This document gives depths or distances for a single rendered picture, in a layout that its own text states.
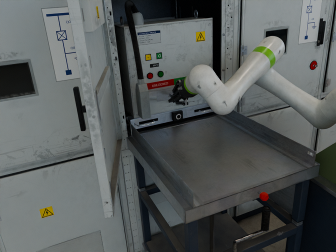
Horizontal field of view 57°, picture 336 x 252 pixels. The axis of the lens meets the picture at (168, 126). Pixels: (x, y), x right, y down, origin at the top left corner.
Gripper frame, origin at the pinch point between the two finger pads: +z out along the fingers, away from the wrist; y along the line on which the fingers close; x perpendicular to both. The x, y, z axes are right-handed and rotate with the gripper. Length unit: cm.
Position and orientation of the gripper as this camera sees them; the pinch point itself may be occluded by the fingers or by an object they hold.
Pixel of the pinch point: (173, 99)
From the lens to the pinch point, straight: 159.1
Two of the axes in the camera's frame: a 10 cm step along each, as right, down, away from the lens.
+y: 2.6, 9.6, -0.9
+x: 9.1, -2.1, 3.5
